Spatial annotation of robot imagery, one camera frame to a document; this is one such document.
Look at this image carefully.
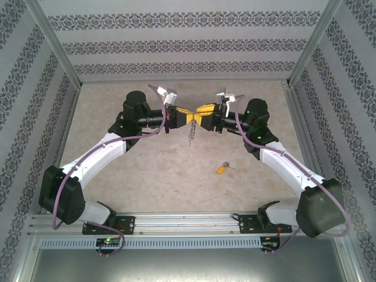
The grey metal panel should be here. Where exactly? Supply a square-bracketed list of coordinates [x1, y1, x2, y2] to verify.
[29, 249, 361, 282]

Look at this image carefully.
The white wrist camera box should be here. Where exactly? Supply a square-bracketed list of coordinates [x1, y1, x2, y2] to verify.
[216, 88, 237, 117]
[157, 85, 179, 105]

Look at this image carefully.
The aluminium frame post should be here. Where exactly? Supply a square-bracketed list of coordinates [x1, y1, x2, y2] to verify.
[11, 231, 39, 282]
[288, 0, 345, 86]
[23, 0, 82, 86]
[334, 234, 368, 282]

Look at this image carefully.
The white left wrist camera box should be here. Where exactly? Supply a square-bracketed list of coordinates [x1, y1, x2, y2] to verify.
[157, 85, 179, 105]

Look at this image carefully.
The right circuit board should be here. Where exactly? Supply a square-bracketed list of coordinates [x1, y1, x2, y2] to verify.
[262, 236, 281, 250]

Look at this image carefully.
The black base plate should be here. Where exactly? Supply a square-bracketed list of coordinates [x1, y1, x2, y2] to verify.
[82, 216, 136, 236]
[238, 216, 293, 235]

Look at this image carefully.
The left circuit board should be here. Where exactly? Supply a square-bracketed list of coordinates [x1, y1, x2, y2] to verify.
[96, 237, 120, 247]

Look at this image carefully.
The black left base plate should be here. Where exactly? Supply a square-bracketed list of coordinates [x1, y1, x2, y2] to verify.
[82, 216, 136, 236]

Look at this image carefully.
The aluminium front frame post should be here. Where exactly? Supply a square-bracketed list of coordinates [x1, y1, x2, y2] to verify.
[334, 234, 368, 282]
[11, 231, 39, 282]

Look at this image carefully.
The grey slotted cable duct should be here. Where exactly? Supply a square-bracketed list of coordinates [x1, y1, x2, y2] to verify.
[39, 237, 262, 250]

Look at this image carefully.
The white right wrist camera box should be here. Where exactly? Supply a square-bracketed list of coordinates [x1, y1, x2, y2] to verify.
[216, 88, 237, 117]

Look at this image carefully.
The circuit board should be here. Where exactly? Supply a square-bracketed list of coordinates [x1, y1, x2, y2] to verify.
[96, 237, 120, 247]
[262, 236, 281, 250]

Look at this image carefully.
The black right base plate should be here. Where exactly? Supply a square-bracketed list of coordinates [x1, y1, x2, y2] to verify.
[238, 216, 293, 235]

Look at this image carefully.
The aluminium mounting rail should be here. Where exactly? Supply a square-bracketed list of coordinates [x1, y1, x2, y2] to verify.
[28, 213, 344, 236]

